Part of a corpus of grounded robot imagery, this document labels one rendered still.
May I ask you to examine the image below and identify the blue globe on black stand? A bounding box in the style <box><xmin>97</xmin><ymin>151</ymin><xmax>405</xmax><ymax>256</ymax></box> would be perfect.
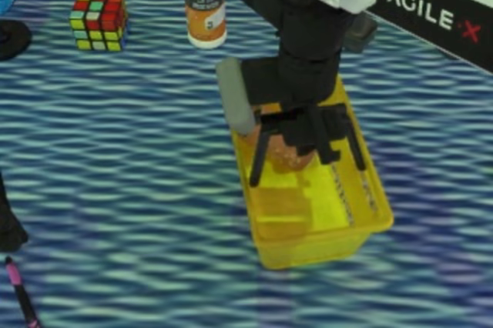
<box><xmin>0</xmin><ymin>0</ymin><xmax>34</xmax><ymax>62</ymax></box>

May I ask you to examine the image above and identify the multicoloured puzzle cube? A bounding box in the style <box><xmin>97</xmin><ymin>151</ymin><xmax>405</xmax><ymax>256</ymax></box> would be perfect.
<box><xmin>69</xmin><ymin>0</ymin><xmax>129</xmax><ymax>52</ymax></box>

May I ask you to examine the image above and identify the pink and black pen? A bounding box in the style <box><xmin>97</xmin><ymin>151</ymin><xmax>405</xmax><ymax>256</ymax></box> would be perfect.
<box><xmin>3</xmin><ymin>256</ymin><xmax>42</xmax><ymax>328</ymax></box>

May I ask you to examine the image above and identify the yellow plastic bin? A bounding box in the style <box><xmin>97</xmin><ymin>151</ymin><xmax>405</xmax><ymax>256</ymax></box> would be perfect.
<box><xmin>230</xmin><ymin>75</ymin><xmax>395</xmax><ymax>270</ymax></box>

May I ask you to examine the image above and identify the white bottle with orange label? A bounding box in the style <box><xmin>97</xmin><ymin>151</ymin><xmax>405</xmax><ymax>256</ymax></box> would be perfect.
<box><xmin>181</xmin><ymin>0</ymin><xmax>228</xmax><ymax>50</ymax></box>

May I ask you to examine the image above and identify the brown round object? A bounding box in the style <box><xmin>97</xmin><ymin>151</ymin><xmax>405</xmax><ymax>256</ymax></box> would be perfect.
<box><xmin>252</xmin><ymin>102</ymin><xmax>315</xmax><ymax>176</ymax></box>

